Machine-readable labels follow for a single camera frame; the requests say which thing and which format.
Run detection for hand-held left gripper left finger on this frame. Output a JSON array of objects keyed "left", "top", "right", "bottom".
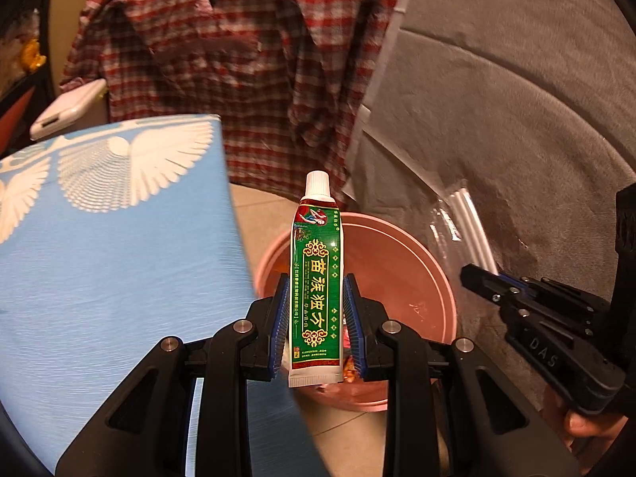
[{"left": 54, "top": 274, "right": 291, "bottom": 477}]

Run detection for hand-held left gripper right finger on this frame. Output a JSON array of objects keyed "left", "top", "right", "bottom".
[{"left": 342, "top": 273, "right": 580, "bottom": 477}]

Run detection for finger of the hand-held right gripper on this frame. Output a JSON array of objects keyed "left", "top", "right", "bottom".
[
  {"left": 460, "top": 263, "right": 592, "bottom": 341},
  {"left": 497, "top": 272, "right": 609, "bottom": 318}
]

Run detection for green ointment tube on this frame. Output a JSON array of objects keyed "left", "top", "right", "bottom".
[{"left": 287, "top": 170, "right": 345, "bottom": 388}]

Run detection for pink plastic bucket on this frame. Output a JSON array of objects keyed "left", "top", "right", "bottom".
[{"left": 252, "top": 212, "right": 458, "bottom": 412}]

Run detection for clear packet of white sticks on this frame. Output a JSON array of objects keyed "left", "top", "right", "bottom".
[{"left": 428, "top": 183, "right": 498, "bottom": 279}]

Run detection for person's right hand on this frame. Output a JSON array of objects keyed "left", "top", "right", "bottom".
[{"left": 544, "top": 382, "right": 631, "bottom": 453}]

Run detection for blue wing print tablecloth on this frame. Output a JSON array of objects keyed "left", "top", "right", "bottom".
[{"left": 0, "top": 113, "right": 299, "bottom": 463}]

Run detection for grey fabric sofa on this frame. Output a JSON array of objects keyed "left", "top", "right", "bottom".
[{"left": 343, "top": 0, "right": 636, "bottom": 408}]

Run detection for red plaid shirt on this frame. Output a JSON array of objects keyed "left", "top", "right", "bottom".
[{"left": 60, "top": 0, "right": 413, "bottom": 204}]

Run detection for white bin lid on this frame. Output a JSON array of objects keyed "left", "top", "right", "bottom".
[{"left": 29, "top": 78, "right": 107, "bottom": 141}]

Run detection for black metal shelf rack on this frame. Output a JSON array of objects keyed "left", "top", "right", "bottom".
[{"left": 0, "top": 0, "right": 55, "bottom": 160}]

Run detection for clear bags of food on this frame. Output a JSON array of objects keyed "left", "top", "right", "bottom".
[{"left": 0, "top": 10, "right": 41, "bottom": 85}]

